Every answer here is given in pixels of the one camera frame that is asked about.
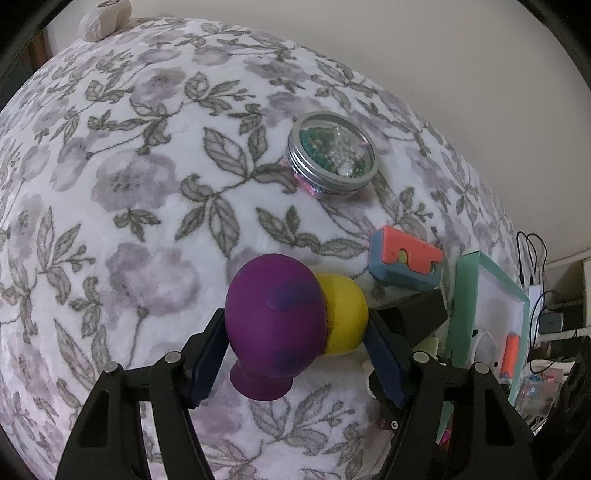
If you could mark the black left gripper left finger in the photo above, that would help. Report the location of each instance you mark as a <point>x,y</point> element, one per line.
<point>203,354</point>

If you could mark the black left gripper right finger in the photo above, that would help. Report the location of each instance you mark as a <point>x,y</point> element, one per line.
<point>391,382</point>

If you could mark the black rectangular charger box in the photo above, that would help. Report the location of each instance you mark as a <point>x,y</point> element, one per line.
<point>416,317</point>

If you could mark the yellow round toy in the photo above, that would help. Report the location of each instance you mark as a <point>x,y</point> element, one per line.
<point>347,314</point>

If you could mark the purple mushroom-shaped toy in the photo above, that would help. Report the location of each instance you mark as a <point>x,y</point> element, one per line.
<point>275,317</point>

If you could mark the white wristband with black oval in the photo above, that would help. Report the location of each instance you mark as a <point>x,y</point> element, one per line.
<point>486,349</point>

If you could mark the orange blue toy gun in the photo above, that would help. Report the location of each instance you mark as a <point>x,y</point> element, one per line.
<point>510,356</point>

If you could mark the teal-rimmed white box tray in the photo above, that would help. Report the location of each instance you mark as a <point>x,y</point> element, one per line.
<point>486,298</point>

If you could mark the orange blue toy block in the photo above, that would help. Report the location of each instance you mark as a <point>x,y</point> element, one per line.
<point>402,259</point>

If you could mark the white power strip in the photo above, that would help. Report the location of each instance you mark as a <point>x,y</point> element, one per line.
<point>536,297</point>

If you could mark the black power adapter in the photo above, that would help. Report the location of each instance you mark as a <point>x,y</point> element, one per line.
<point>550,323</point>

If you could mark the round metal tin glass lid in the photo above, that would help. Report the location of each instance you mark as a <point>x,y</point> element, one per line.
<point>331,157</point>

